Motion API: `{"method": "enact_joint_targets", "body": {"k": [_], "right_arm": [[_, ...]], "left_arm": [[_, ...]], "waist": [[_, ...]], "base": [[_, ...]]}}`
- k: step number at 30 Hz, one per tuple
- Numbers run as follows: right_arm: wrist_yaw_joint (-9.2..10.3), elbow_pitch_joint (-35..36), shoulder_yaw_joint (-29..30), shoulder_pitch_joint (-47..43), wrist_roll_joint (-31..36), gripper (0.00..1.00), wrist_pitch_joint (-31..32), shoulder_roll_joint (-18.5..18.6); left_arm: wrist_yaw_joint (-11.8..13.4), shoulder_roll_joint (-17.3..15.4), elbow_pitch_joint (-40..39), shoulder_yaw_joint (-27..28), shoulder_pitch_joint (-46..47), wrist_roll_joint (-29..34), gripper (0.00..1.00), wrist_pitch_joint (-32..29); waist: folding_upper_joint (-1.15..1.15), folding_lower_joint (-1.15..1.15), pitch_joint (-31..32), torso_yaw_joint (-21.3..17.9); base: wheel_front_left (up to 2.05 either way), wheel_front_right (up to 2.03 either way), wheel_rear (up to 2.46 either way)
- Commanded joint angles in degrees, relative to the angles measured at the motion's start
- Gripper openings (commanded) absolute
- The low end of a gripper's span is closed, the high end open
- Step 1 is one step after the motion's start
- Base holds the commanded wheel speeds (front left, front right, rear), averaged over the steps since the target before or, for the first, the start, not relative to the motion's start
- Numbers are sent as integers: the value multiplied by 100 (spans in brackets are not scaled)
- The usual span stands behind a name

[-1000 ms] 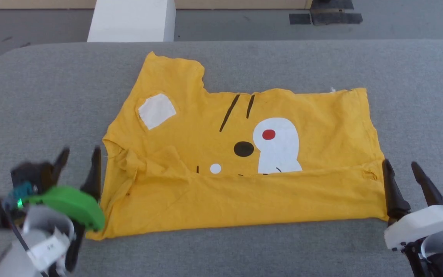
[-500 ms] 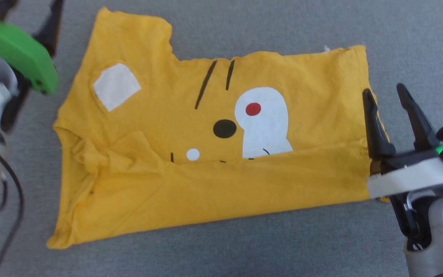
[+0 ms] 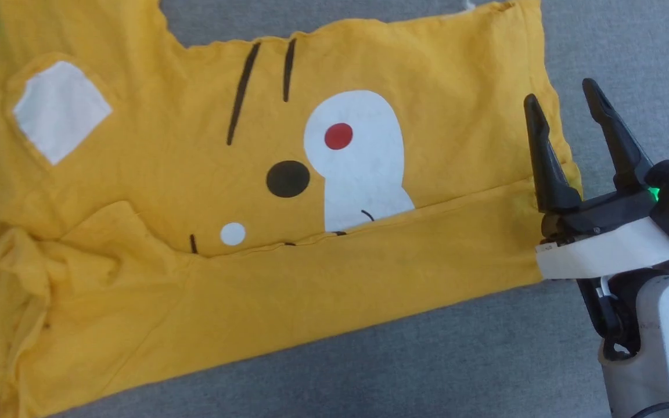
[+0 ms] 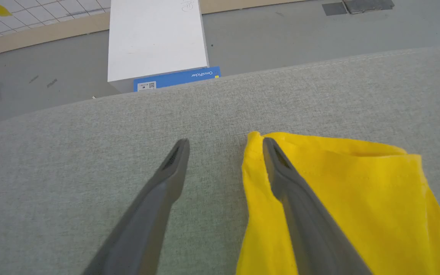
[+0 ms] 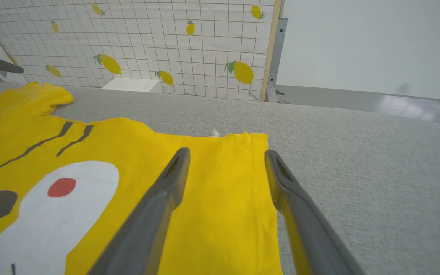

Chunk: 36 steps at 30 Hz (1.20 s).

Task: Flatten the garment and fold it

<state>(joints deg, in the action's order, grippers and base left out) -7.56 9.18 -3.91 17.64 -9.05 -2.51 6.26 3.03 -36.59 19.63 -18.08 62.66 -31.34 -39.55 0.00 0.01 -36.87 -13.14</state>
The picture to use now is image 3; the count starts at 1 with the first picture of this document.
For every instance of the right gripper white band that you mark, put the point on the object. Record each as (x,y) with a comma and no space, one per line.
(601,249)

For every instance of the yellow cartoon face t-shirt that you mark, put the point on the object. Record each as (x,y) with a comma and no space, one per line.
(253,302)

